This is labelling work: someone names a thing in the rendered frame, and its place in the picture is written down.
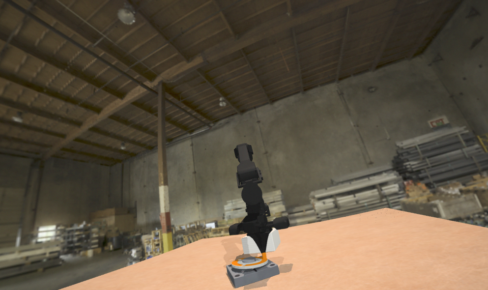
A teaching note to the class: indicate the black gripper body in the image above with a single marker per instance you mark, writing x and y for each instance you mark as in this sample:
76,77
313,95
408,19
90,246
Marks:
278,223

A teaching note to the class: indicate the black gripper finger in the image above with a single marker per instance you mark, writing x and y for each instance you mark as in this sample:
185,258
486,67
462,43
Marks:
257,238
264,239

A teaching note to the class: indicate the orange round plate with holes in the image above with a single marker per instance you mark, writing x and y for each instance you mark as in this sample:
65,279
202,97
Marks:
260,261

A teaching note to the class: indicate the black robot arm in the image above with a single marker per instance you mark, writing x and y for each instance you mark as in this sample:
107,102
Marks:
250,176

